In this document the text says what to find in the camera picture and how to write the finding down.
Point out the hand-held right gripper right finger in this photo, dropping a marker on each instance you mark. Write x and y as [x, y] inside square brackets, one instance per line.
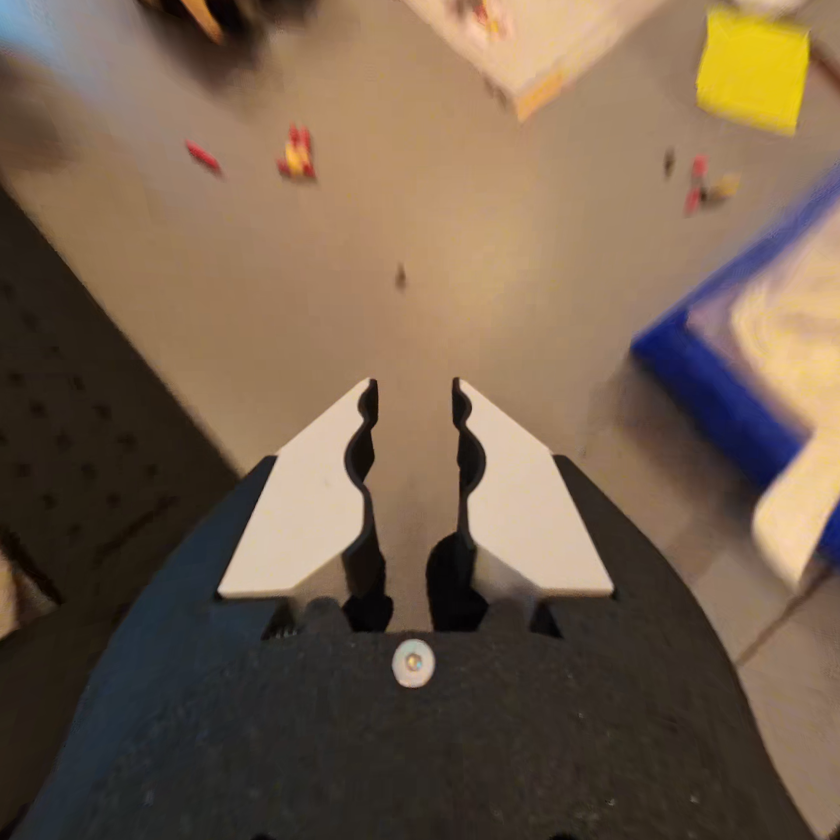
[538, 525]

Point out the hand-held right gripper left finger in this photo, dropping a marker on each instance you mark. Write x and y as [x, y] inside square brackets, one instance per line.
[295, 525]

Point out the yellow connector piece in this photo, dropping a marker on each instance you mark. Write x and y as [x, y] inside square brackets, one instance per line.
[295, 161]

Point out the yellow brick toy car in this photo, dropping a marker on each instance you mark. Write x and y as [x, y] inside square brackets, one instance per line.
[203, 19]

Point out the blue plastic bin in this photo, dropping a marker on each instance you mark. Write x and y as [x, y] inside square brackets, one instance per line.
[715, 394]

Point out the black perforated chair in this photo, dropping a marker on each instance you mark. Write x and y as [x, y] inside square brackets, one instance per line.
[65, 426]

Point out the small grey bush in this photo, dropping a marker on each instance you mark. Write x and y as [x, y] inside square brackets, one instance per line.
[400, 277]

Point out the crumpled white paper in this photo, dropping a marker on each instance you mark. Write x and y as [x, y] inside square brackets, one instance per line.
[794, 328]

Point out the small red pin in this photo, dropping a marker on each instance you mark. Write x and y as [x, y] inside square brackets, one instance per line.
[699, 166]
[691, 200]

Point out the small yellow pin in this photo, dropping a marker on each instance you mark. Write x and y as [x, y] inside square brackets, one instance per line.
[725, 186]

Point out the open instruction booklet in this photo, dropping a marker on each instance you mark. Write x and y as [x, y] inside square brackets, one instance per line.
[538, 46]

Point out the yellow paper note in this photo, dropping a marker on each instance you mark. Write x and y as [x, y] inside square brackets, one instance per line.
[751, 69]

